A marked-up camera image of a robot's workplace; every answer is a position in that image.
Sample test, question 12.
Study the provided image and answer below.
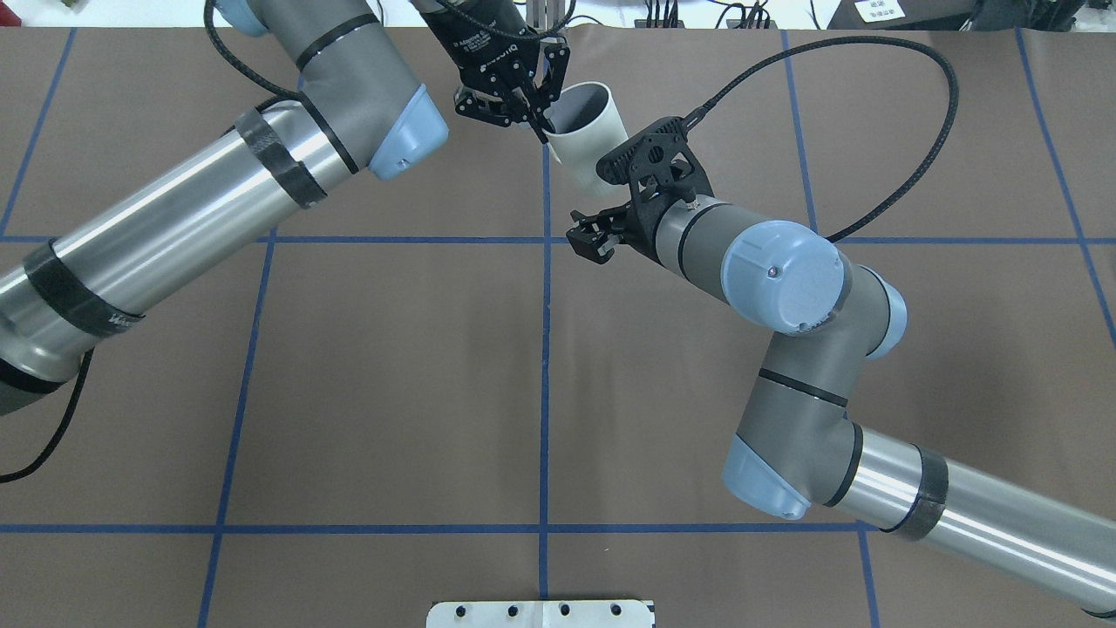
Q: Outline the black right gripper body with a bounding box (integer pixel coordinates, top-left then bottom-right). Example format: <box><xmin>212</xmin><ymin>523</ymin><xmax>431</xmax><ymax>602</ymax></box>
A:
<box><xmin>618</xmin><ymin>199</ymin><xmax>677</xmax><ymax>263</ymax></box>

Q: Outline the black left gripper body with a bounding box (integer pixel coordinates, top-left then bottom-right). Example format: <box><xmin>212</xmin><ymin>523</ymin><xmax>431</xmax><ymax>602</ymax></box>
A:
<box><xmin>416</xmin><ymin>1</ymin><xmax>541</xmax><ymax>91</ymax></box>

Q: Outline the white ribbed cup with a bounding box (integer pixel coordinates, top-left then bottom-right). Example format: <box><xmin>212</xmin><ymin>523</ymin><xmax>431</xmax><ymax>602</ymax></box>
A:
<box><xmin>543</xmin><ymin>83</ymin><xmax>629</xmax><ymax>199</ymax></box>

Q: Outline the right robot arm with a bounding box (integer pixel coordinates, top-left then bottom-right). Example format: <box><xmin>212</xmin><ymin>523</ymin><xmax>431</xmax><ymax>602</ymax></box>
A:
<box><xmin>567</xmin><ymin>194</ymin><xmax>1115</xmax><ymax>624</ymax></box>

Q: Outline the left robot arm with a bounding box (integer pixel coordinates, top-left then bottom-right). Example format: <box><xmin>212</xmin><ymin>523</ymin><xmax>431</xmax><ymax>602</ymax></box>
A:
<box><xmin>3</xmin><ymin>1</ymin><xmax>449</xmax><ymax>414</ymax></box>

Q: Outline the orange black usb hub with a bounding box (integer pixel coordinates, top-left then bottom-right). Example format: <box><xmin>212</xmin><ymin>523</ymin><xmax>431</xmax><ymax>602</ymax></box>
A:
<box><xmin>636</xmin><ymin>0</ymin><xmax>684</xmax><ymax>29</ymax></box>
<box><xmin>713</xmin><ymin>1</ymin><xmax>776</xmax><ymax>31</ymax></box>

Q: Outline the black label box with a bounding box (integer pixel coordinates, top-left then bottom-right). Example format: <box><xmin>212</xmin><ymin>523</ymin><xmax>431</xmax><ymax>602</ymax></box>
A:
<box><xmin>827</xmin><ymin>0</ymin><xmax>1091</xmax><ymax>32</ymax></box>

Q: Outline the aluminium frame post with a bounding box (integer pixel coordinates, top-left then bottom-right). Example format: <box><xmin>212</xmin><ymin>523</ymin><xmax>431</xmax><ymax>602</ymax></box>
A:
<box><xmin>525</xmin><ymin>0</ymin><xmax>569</xmax><ymax>37</ymax></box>

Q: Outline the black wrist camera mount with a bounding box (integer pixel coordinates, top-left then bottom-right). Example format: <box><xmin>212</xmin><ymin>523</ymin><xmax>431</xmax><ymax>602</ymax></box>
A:
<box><xmin>595</xmin><ymin>116</ymin><xmax>714</xmax><ymax>223</ymax></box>

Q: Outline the black braided cable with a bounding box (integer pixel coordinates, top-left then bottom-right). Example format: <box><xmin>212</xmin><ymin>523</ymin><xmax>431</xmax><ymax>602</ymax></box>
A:
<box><xmin>685</xmin><ymin>35</ymin><xmax>960</xmax><ymax>243</ymax></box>

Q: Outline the white camera stand base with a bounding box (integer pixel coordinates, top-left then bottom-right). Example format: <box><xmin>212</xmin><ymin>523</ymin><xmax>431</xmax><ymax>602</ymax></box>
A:
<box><xmin>425</xmin><ymin>599</ymin><xmax>657</xmax><ymax>627</ymax></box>

